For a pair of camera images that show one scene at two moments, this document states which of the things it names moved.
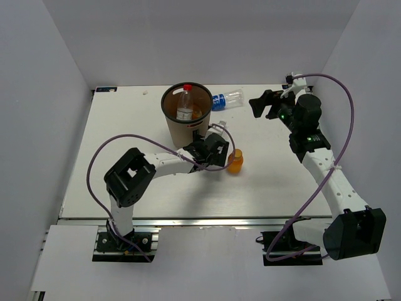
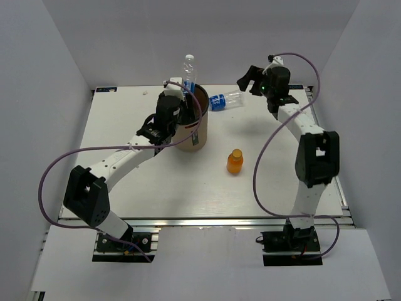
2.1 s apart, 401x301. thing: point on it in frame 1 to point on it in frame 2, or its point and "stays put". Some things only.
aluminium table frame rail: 207,222 stays put
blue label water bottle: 220,130 to 189,81
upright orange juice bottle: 235,167 stays put
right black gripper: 267,98 to 253,74
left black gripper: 218,159 to 188,113
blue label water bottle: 229,100 stays put
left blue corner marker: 106,89 stays put
